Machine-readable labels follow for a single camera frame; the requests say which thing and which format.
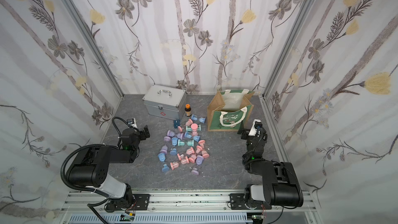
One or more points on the purple hourglass standing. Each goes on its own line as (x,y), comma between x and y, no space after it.
(169,135)

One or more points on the blue hourglass centre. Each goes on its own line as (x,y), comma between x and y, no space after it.
(191,136)

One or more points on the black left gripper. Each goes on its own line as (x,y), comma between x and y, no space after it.
(144,132)

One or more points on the green burlap canvas bag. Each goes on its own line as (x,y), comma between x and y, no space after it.
(228,110)

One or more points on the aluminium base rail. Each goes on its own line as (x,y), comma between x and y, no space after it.
(206,207)

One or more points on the blue hourglass near bag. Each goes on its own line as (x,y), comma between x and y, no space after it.
(197,118)

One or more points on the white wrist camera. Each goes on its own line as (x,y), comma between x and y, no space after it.
(132,123)
(256,125)

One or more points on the blue hourglass front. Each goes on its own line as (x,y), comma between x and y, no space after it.
(165,168)

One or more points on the green hourglass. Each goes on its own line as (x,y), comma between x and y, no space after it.
(185,143)
(188,128)

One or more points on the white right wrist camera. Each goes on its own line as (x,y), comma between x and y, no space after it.
(256,125)

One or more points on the pink hourglass number 15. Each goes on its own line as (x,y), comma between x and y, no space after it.
(174,165)

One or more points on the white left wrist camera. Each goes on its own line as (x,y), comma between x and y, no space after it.
(132,123)

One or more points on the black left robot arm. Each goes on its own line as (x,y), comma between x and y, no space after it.
(86,168)

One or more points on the brown bottle orange cap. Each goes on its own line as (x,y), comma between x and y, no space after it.
(188,110)

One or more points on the blue hourglass number 30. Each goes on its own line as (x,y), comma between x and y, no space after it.
(162,154)

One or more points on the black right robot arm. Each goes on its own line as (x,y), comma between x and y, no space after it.
(280,185)

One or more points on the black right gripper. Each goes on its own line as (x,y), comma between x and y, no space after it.
(246,134)

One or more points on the teal pill box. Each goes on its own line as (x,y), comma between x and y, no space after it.
(176,123)

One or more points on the pink hourglass lower pair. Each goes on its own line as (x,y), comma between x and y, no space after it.
(183,159)

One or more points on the silver aluminium case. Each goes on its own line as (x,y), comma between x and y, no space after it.
(165,102)

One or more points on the pink hourglass small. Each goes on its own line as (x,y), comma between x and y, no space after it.
(204,153)

